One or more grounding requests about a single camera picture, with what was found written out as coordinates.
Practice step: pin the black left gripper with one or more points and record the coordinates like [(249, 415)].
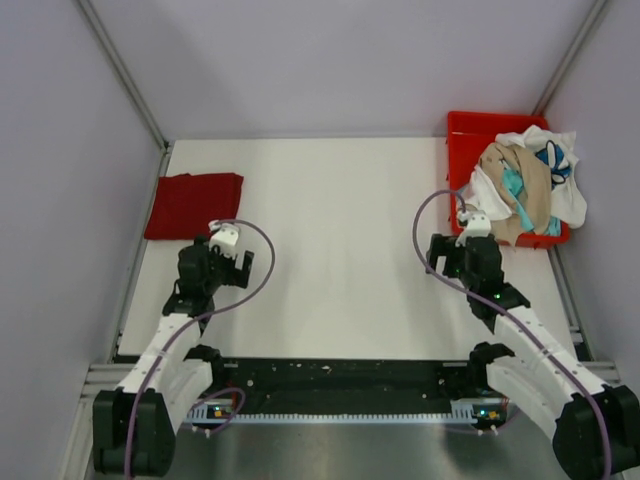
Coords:
[(237, 277)]

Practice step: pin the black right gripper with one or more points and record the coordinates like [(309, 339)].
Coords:
[(443, 246)]

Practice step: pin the dark red t-shirt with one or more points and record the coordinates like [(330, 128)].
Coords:
[(185, 204)]

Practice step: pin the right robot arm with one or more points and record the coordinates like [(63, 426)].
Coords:
[(592, 425)]

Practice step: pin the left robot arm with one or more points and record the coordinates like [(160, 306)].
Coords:
[(135, 423)]

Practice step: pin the light blue t-shirt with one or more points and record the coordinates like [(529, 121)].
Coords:
[(514, 185)]

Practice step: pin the beige t-shirt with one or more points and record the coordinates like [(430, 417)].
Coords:
[(489, 194)]

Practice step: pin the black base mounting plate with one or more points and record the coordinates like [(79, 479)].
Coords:
[(340, 386)]

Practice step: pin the red plastic bin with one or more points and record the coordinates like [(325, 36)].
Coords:
[(468, 135)]

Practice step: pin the white t-shirt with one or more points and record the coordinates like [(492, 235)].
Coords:
[(557, 151)]

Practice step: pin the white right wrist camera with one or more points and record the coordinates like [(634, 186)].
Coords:
[(475, 223)]

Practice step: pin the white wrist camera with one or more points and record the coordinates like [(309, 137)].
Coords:
[(224, 238), (475, 223)]

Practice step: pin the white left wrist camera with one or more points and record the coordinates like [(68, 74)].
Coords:
[(224, 238)]

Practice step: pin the grey slotted cable duct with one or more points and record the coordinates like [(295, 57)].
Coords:
[(461, 413)]

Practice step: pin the aluminium frame rail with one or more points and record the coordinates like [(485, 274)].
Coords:
[(103, 377)]

